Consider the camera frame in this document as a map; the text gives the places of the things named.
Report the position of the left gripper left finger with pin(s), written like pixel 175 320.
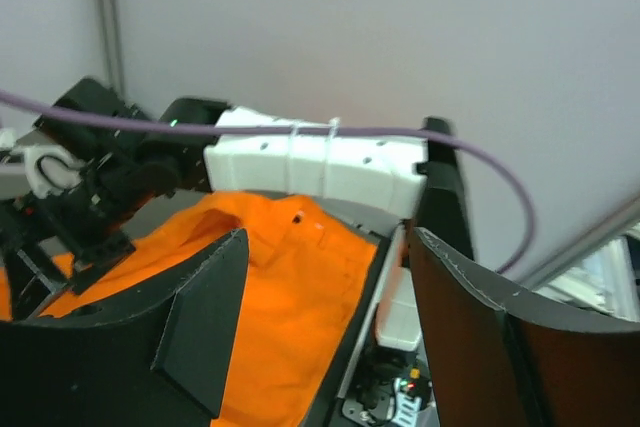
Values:
pixel 155 354

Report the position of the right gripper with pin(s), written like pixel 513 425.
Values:
pixel 71 237

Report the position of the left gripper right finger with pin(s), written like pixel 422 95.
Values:
pixel 502 355

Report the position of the orange trousers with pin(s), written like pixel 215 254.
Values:
pixel 306 273

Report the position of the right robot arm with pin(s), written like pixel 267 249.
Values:
pixel 372 179

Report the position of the corner aluminium profile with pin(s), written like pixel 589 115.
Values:
pixel 112 50

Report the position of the aluminium frame rail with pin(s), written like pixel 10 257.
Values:
pixel 600 270

